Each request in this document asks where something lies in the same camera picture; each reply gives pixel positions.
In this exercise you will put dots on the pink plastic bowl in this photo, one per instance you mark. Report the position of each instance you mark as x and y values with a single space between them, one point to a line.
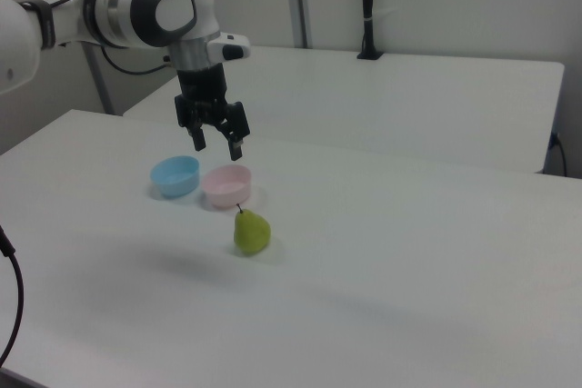
227 186

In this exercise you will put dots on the green pear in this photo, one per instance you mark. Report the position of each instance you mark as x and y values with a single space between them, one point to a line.
251 233

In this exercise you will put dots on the blue plastic bowl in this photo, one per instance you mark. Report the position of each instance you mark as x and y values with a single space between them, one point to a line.
175 176

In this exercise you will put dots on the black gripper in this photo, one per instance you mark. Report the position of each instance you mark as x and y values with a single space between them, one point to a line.
202 88

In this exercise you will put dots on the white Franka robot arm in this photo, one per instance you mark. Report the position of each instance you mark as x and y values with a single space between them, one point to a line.
136 11

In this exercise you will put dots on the black camera stand pole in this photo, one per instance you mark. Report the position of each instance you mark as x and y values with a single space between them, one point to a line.
368 6

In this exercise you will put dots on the white side table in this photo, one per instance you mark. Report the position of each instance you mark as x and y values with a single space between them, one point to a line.
386 102

